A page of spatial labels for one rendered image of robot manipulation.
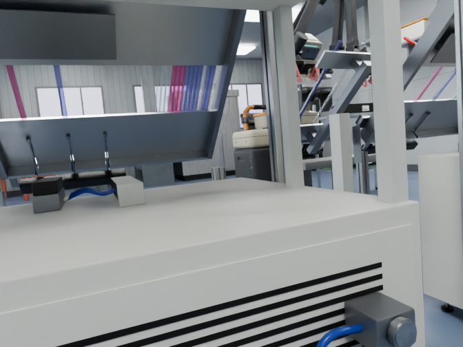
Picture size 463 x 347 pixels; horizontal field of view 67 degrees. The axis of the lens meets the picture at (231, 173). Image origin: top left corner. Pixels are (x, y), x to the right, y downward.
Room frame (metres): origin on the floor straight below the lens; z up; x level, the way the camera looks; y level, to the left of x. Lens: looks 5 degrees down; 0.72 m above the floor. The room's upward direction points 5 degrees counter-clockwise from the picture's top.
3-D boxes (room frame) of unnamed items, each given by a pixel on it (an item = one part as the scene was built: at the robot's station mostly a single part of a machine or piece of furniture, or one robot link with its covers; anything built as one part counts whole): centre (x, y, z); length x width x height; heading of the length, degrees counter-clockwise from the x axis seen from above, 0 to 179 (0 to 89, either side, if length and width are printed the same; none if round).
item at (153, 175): (8.14, 1.80, 0.38); 1.40 x 0.72 x 0.75; 22
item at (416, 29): (5.39, -2.98, 2.15); 0.43 x 0.36 x 0.24; 22
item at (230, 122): (8.72, 0.60, 1.00); 1.56 x 1.20 x 2.01; 112
